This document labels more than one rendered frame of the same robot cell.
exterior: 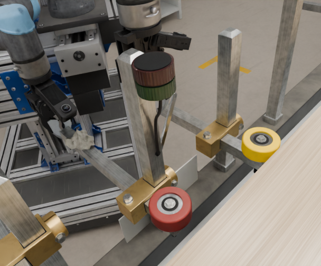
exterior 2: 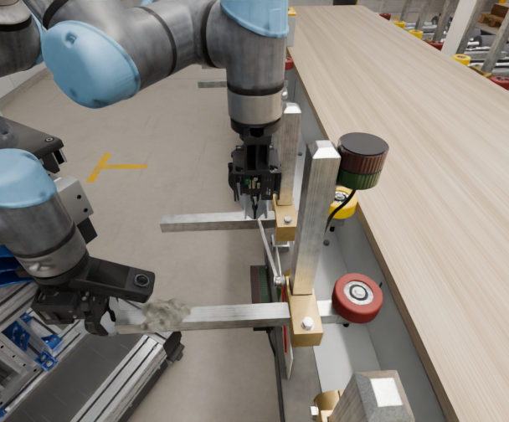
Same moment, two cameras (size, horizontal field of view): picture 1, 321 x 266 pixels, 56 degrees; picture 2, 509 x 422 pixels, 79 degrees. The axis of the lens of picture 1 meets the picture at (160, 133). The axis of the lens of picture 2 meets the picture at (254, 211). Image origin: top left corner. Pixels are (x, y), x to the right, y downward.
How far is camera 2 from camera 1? 0.46 m
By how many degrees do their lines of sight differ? 40
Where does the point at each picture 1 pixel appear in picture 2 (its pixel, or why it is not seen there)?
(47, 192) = not seen: outside the picture
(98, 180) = (86, 373)
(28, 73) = (67, 261)
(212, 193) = not seen: hidden behind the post
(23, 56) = (56, 236)
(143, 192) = (310, 306)
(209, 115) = (142, 224)
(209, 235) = (410, 290)
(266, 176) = (377, 221)
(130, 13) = (270, 104)
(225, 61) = (292, 138)
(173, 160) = not seen: hidden behind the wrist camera
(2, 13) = (4, 172)
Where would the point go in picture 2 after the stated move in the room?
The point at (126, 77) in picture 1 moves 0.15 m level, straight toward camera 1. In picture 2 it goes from (322, 177) to (456, 219)
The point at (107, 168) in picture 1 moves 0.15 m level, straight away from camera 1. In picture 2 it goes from (240, 316) to (166, 290)
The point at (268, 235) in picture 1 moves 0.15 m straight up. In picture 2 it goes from (433, 259) to (470, 198)
